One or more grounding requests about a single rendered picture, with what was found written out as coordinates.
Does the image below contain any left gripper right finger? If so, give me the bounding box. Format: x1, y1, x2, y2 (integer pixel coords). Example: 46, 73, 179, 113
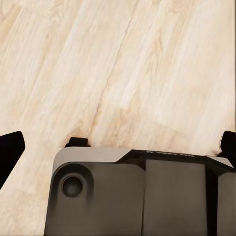
220, 131, 236, 170

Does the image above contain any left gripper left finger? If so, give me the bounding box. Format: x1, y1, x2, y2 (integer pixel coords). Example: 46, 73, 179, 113
0, 131, 26, 189

